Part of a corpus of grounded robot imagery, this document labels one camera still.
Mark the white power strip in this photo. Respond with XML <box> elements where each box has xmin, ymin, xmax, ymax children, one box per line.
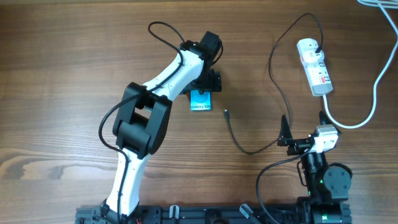
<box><xmin>297</xmin><ymin>38</ymin><xmax>333</xmax><ymax>96</ymax></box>

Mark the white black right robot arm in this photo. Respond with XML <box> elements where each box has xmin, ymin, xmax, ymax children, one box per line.
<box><xmin>256</xmin><ymin>111</ymin><xmax>353</xmax><ymax>223</ymax></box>

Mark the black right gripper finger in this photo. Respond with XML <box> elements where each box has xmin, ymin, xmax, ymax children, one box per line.
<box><xmin>278</xmin><ymin>115</ymin><xmax>293</xmax><ymax>141</ymax></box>
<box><xmin>319</xmin><ymin>111</ymin><xmax>341</xmax><ymax>135</ymax></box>

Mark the white charger adapter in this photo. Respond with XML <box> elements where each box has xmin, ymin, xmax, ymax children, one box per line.
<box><xmin>300</xmin><ymin>50</ymin><xmax>325</xmax><ymax>67</ymax></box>

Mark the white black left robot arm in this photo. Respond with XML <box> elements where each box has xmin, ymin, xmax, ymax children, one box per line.
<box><xmin>98</xmin><ymin>31</ymin><xmax>223</xmax><ymax>223</ymax></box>

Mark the white power strip cord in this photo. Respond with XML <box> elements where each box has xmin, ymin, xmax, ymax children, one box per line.
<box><xmin>322</xmin><ymin>0</ymin><xmax>398</xmax><ymax>130</ymax></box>

